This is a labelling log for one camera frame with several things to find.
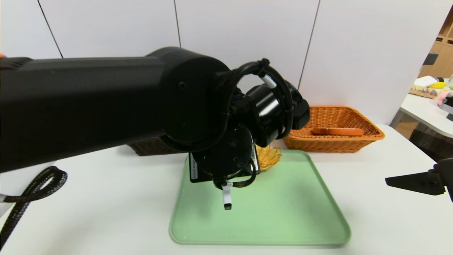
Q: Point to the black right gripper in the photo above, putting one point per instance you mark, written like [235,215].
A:
[446,177]

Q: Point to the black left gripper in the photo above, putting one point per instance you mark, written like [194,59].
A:
[194,169]

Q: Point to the thick white marker pen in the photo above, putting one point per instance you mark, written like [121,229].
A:
[227,196]

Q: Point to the toy bread slice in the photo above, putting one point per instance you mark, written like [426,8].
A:
[336,131]

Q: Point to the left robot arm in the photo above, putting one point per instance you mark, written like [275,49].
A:
[88,106]

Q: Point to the dark brown wicker basket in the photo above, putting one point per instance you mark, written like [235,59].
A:
[152,147]

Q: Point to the small yellow wicker basket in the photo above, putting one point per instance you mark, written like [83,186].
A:
[269,156]

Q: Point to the orange wicker basket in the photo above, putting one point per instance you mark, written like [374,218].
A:
[336,120]

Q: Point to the white side table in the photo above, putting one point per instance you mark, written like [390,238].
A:
[424,111]

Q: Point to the brown egg tray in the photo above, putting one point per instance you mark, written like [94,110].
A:
[422,92]

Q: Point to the pink plush toy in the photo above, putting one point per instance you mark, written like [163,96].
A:
[444,96]

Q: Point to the light green plastic tray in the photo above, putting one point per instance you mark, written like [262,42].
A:
[283,205]

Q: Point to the yellow toy banana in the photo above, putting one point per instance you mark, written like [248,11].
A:
[437,85]

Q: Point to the white box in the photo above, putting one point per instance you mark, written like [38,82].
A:
[424,81]

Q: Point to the clear plastic bottle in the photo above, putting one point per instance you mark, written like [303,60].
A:
[451,81]

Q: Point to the wooden shelf cabinet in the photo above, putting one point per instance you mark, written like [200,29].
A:
[444,60]

